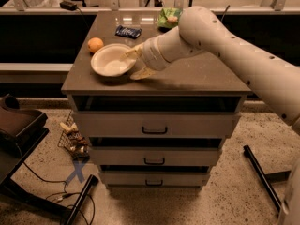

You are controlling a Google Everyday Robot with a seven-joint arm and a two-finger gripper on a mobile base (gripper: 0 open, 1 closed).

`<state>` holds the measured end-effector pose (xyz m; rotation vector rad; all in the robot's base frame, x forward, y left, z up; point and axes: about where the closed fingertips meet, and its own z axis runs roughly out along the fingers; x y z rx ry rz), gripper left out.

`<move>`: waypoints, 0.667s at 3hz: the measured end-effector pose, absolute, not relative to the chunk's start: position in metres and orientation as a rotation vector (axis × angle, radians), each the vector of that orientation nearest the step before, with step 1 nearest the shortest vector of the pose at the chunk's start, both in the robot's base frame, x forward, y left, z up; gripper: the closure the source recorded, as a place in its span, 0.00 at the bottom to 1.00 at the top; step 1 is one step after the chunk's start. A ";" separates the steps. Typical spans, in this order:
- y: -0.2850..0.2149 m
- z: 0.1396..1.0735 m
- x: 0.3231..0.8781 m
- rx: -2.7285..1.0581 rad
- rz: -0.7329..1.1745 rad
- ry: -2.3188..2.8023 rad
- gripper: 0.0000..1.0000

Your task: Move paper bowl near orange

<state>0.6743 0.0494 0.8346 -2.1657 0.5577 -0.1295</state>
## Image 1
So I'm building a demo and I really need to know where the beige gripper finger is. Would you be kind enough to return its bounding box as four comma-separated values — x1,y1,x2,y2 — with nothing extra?
129,67,156,81
120,43,143,60

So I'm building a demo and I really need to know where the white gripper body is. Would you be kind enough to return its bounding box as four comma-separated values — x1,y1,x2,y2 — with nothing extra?
142,37,171,71

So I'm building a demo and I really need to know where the white paper bowl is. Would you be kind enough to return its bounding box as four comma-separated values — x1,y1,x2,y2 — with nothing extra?
91,43,136,77

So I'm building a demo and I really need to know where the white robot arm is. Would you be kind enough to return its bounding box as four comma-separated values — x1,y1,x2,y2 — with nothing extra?
121,7,300,134

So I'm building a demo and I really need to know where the dark blue candy wrapper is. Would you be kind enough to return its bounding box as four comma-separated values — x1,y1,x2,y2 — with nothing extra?
115,25,142,39

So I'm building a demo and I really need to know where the green snack bag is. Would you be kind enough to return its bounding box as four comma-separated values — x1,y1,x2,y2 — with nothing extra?
157,7,182,29

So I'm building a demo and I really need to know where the orange fruit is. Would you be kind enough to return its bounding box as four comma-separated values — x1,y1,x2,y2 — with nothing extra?
87,37,104,53

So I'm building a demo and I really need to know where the grey drawer cabinet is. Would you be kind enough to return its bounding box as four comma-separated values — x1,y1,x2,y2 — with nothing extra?
61,10,255,191

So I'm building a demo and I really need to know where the top grey drawer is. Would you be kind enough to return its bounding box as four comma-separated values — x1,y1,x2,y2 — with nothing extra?
73,112,240,138

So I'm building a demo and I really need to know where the grey drawer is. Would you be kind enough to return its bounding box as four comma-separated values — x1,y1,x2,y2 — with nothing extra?
99,172,210,187
89,147,221,166
73,112,240,138

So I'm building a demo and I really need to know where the black power adapter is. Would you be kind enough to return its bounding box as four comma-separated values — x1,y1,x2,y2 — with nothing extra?
60,1,77,11

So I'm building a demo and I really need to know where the middle grey drawer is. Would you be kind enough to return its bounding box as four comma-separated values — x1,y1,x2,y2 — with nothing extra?
89,147,221,166

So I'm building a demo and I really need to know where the bottom grey drawer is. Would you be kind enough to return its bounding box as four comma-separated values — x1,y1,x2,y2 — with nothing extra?
99,172,210,187

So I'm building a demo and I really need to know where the black chair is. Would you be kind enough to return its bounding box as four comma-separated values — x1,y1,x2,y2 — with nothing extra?
0,95,98,225

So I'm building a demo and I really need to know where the black stand leg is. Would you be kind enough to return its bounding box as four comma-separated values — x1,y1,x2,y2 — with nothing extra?
244,145,290,212

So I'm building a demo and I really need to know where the wire basket with items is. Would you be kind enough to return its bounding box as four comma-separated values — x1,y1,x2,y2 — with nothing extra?
58,112,90,160

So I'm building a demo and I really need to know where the black floor cable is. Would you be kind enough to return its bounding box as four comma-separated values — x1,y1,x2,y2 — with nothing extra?
22,161,96,225

